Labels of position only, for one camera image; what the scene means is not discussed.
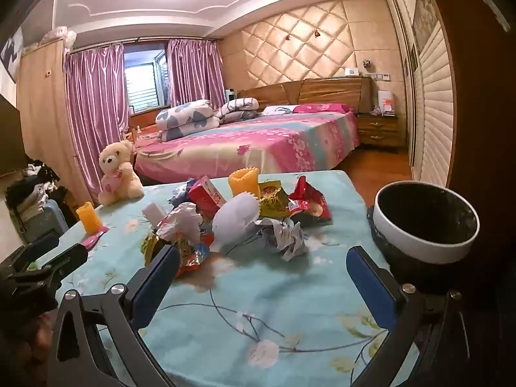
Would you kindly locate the small folded patterned quilt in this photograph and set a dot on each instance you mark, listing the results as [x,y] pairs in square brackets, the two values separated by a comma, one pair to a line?
[238,109]

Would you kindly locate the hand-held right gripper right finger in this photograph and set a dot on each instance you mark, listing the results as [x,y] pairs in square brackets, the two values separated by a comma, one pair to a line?
[369,286]

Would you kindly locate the small white appliance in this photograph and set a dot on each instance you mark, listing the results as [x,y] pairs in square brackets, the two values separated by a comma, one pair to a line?
[229,96]

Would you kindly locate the colourful snack wrapper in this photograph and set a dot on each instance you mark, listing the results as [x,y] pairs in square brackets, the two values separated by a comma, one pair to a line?
[195,256]

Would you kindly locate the bags on wardrobe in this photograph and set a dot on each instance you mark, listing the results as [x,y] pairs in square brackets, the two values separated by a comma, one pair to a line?
[56,36]

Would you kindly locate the white pillow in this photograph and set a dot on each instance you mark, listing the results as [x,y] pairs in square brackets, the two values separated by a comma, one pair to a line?
[278,109]

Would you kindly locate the white louvred sliding door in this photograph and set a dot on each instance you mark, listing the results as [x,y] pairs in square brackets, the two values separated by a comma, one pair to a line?
[435,109]

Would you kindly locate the narrow pink curtain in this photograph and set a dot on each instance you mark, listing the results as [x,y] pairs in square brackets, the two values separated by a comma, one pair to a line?
[193,72]

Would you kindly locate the white card on headboard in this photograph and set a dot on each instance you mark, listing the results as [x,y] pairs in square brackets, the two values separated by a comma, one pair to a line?
[352,71]

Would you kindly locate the black television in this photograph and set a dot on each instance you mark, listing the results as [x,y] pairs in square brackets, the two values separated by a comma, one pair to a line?
[8,137]

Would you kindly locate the framed wall picture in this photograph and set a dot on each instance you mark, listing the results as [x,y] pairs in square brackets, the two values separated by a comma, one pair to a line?
[425,16]

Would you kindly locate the small white box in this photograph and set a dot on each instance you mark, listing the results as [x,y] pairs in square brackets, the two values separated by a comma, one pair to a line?
[154,212]

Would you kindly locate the red snack wrapper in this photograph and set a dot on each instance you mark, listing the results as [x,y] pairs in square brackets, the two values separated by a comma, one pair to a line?
[308,203]

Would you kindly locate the blue wrapper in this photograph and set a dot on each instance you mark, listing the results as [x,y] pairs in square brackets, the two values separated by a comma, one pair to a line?
[179,198]

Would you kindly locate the dark wooden door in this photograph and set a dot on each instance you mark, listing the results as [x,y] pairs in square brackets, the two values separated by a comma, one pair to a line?
[483,129]

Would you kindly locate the white and orange box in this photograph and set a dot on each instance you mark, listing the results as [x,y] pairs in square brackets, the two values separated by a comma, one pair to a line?
[387,103]

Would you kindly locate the cream teddy bear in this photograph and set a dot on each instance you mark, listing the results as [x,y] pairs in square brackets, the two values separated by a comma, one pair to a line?
[119,169]

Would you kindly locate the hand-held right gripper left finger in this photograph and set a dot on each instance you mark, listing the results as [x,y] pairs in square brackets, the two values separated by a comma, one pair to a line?
[155,286]

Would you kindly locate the black waste bin white rim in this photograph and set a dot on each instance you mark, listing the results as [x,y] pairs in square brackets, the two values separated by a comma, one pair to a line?
[423,253]

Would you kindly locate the wide pink curtain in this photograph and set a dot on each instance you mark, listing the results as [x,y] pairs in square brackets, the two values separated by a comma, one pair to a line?
[96,109]

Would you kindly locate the large folded patterned quilt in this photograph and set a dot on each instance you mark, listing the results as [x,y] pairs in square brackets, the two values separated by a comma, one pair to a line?
[185,119]

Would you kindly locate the wall poster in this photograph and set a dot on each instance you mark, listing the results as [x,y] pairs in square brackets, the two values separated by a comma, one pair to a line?
[10,56]

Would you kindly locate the pink pillow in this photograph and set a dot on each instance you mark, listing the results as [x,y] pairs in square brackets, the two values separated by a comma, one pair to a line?
[322,108]

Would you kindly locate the white foam fruit net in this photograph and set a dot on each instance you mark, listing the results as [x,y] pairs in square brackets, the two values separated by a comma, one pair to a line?
[236,217]

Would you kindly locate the yellow snack packet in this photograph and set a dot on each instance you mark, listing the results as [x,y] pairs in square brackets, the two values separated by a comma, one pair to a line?
[274,200]

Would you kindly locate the crumpled printed paper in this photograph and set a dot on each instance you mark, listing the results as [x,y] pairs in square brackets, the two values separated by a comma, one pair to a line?
[282,238]

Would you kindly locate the pink wrapper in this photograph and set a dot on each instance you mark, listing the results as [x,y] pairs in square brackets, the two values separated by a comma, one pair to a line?
[93,240]

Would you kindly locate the wooden headboard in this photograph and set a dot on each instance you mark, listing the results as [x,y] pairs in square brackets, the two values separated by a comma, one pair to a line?
[322,88]

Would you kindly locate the window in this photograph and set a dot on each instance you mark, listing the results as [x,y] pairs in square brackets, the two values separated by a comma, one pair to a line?
[141,84]

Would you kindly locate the yellow foam fruit net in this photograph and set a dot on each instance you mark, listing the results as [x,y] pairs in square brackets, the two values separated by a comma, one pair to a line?
[244,181]
[88,218]

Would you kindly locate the bed with pink floral sheet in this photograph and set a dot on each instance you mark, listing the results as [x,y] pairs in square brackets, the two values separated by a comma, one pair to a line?
[242,141]

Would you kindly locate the wooden nightstand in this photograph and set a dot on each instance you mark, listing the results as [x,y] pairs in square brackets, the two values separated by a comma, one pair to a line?
[381,131]

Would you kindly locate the pile of clothes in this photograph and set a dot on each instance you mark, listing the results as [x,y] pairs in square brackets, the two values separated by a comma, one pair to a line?
[32,187]

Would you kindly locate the red snack box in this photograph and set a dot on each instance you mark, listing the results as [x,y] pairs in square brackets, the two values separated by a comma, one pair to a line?
[205,195]

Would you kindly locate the white paper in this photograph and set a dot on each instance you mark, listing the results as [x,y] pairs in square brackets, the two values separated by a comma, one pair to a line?
[181,219]

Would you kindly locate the wall switch panel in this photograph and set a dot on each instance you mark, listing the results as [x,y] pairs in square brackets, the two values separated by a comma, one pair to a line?
[382,75]

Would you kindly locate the blue suitcase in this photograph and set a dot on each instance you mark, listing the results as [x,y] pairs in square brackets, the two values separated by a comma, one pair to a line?
[44,219]

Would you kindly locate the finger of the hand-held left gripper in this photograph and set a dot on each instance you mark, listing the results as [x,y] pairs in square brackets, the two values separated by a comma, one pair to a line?
[42,246]
[64,256]

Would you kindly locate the small wall ornament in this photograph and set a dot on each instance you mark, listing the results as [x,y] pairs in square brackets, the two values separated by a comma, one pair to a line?
[367,63]

